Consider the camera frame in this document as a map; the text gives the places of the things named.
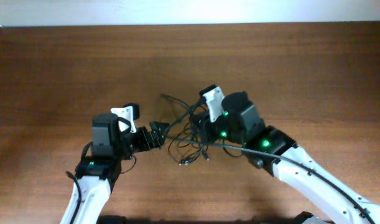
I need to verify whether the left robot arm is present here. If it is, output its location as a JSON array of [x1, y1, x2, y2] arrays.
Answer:
[[60, 113, 170, 223]]

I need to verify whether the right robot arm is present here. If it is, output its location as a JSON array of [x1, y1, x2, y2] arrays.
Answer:
[[198, 88, 380, 223]]

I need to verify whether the black cable white plug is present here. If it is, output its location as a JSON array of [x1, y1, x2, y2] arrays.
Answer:
[[160, 94, 229, 166]]

